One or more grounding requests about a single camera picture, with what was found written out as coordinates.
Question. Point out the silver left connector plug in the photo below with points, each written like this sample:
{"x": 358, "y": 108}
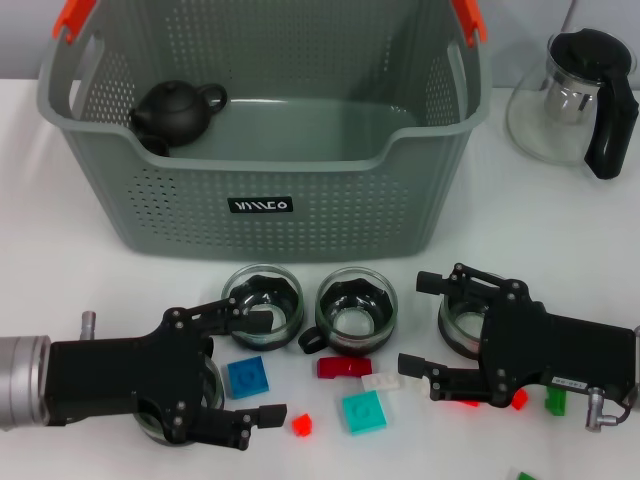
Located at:
{"x": 90, "y": 325}

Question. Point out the small black clay cup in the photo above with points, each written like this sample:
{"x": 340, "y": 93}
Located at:
{"x": 156, "y": 145}

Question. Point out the silver connector plug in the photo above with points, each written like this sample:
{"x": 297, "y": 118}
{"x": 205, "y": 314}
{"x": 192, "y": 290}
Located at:
{"x": 90, "y": 325}
{"x": 595, "y": 410}

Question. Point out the dark red brick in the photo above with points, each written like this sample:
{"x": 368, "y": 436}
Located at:
{"x": 340, "y": 368}

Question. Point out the small red brick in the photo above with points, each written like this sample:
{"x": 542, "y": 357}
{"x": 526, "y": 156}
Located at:
{"x": 520, "y": 400}
{"x": 302, "y": 425}

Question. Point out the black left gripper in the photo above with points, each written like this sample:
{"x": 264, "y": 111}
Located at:
{"x": 110, "y": 375}

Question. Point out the large red sloped brick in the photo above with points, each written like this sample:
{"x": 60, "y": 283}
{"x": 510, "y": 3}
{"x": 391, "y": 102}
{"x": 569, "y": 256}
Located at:
{"x": 470, "y": 403}

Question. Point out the green brick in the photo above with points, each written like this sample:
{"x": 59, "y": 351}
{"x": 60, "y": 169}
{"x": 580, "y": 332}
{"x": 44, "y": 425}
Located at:
{"x": 525, "y": 476}
{"x": 555, "y": 402}

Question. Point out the grey perforated storage basket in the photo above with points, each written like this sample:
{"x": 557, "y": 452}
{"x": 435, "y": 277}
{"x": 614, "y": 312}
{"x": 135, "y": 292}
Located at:
{"x": 300, "y": 225}

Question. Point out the silver right connector plug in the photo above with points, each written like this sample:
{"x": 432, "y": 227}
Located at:
{"x": 595, "y": 410}

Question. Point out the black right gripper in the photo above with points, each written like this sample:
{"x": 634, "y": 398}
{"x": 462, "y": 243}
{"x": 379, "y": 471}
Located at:
{"x": 560, "y": 350}

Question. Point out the black clay teapot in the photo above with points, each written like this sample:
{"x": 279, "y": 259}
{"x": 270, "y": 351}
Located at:
{"x": 175, "y": 110}

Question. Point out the glass teacup black holder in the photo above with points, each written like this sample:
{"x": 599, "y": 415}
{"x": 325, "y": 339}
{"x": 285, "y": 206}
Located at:
{"x": 287, "y": 320}
{"x": 216, "y": 387}
{"x": 462, "y": 320}
{"x": 385, "y": 320}

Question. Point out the blue square brick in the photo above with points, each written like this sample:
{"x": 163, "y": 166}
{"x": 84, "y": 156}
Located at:
{"x": 247, "y": 377}

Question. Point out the white flat brick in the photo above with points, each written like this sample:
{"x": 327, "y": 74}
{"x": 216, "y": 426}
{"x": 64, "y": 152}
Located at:
{"x": 382, "y": 381}

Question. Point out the teal square brick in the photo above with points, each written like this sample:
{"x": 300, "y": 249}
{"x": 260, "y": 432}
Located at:
{"x": 364, "y": 412}

